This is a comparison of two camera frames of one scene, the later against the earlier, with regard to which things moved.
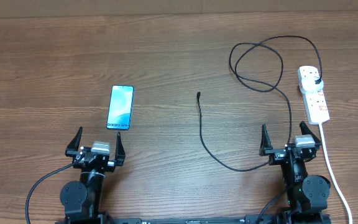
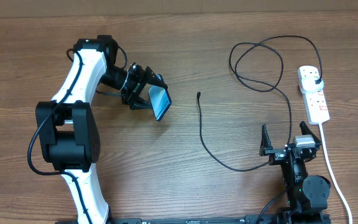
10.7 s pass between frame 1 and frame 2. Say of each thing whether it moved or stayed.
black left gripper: moved
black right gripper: stayed
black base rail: stayed
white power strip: stayed
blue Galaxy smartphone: moved
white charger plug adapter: stayed
